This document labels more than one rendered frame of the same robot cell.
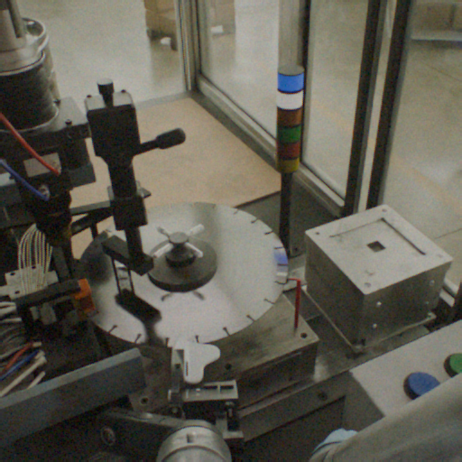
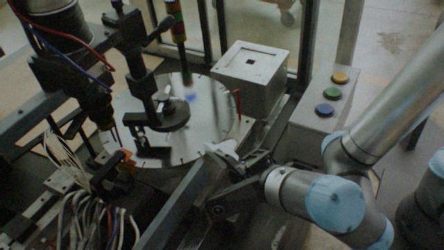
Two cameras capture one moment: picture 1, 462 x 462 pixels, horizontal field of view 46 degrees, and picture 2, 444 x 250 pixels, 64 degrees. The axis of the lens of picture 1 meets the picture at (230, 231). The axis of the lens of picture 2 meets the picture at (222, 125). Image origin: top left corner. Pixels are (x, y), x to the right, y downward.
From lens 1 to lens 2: 0.31 m
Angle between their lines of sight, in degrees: 25
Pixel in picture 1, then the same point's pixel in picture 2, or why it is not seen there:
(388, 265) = (263, 67)
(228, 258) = (191, 98)
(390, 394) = (314, 121)
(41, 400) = (169, 215)
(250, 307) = (226, 114)
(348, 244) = (236, 67)
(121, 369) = (198, 174)
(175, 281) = (175, 122)
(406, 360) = (308, 103)
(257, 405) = not seen: hidden behind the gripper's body
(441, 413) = (427, 68)
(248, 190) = not seen: hidden behind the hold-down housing
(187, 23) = not seen: outside the picture
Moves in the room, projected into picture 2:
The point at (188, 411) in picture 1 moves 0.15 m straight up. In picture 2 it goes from (251, 172) to (248, 114)
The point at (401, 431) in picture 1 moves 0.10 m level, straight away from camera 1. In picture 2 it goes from (402, 93) to (370, 55)
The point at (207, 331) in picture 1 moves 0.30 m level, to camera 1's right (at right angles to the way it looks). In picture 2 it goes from (216, 137) to (311, 78)
